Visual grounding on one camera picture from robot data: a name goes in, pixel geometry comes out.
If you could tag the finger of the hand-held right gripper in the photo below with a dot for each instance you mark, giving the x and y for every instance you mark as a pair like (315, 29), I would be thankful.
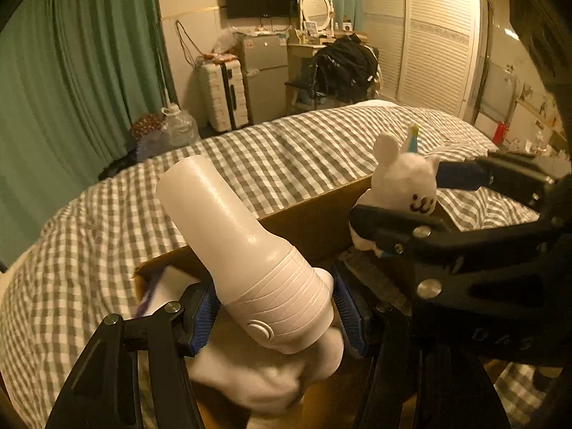
(402, 234)
(460, 174)

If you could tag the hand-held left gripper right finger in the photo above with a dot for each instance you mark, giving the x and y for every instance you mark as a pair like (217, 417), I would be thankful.
(351, 321)

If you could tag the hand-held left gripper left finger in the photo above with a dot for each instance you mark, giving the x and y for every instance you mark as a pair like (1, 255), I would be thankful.
(203, 321)

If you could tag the white plush toy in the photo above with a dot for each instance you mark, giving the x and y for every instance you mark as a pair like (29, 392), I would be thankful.
(402, 178)

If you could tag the white bottle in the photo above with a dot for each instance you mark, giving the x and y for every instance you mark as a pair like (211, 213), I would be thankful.
(250, 250)

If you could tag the cardboard box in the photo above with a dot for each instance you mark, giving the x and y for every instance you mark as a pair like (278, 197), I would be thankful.
(313, 223)

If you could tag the red fire extinguisher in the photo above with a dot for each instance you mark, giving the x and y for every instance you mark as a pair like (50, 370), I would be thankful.
(500, 133)

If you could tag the white louvered wardrobe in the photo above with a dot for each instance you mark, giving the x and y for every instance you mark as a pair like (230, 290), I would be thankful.
(438, 53)

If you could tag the checked blanket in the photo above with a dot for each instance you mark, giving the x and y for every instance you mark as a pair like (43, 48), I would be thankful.
(111, 223)

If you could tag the black jacket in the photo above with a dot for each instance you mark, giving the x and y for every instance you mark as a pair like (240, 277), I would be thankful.
(346, 69)

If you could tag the wooden chair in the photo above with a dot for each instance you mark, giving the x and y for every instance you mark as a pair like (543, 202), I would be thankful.
(297, 91)

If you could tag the clear water jug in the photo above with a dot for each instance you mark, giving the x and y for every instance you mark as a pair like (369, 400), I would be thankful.
(181, 125)

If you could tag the dressing table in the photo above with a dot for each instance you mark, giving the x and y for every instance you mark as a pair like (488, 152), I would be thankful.
(299, 51)

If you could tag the patterned bag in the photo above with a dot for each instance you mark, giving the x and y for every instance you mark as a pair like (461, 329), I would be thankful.
(145, 127)

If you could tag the silver fridge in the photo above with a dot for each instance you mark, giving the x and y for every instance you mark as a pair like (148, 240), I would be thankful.
(263, 85)

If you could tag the oval white mirror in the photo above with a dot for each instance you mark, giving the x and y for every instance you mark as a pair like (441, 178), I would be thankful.
(315, 4)

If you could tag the white suitcase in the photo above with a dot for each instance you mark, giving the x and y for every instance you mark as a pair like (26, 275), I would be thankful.
(223, 94)

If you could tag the clear plastic bag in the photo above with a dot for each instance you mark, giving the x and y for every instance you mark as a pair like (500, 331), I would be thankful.
(225, 40)

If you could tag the dark green curtain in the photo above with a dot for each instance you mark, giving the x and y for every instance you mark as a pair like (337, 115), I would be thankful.
(67, 76)

